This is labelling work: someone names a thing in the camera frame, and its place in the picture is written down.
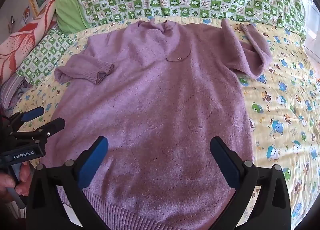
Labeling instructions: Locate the person's left hand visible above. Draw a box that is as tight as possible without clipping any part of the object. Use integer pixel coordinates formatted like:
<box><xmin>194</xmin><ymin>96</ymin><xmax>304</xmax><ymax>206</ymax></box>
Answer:
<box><xmin>0</xmin><ymin>162</ymin><xmax>33</xmax><ymax>203</ymax></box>

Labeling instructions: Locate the purple knit sweater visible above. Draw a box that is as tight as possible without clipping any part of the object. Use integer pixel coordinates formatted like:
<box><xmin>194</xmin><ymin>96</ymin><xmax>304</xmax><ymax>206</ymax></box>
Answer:
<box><xmin>40</xmin><ymin>19</ymin><xmax>273</xmax><ymax>230</ymax></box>

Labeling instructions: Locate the striped purple cloth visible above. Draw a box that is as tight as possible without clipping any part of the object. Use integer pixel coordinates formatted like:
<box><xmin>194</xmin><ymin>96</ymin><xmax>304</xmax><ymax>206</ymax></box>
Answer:
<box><xmin>0</xmin><ymin>74</ymin><xmax>33</xmax><ymax>111</ymax></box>

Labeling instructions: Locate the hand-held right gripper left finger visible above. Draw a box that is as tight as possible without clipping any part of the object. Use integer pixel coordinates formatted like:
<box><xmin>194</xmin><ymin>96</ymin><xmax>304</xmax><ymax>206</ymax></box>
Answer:
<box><xmin>25</xmin><ymin>136</ymin><xmax>111</xmax><ymax>230</ymax></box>

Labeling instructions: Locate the green checked pillow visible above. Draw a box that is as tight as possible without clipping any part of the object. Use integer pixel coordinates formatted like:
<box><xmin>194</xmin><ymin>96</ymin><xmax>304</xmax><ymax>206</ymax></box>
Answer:
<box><xmin>16</xmin><ymin>27</ymin><xmax>78</xmax><ymax>87</ymax></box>

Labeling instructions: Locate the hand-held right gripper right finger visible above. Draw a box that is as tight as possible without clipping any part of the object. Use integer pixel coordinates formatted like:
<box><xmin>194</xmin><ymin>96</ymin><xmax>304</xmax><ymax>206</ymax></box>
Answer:
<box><xmin>210</xmin><ymin>136</ymin><xmax>292</xmax><ymax>230</ymax></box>

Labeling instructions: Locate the yellow cartoon bed sheet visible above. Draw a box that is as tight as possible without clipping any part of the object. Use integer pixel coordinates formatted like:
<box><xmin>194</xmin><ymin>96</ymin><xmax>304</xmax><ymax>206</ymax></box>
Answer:
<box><xmin>15</xmin><ymin>17</ymin><xmax>320</xmax><ymax>230</ymax></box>

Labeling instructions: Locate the orange floral blanket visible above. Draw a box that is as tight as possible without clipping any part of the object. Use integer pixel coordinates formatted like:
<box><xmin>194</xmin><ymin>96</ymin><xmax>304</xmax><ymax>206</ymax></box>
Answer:
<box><xmin>0</xmin><ymin>0</ymin><xmax>59</xmax><ymax>78</ymax></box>

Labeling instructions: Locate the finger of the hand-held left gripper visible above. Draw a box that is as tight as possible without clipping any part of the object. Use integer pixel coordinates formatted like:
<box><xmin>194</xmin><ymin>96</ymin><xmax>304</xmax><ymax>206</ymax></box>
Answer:
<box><xmin>11</xmin><ymin>117</ymin><xmax>66</xmax><ymax>145</ymax></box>
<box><xmin>4</xmin><ymin>106</ymin><xmax>45</xmax><ymax>134</ymax></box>

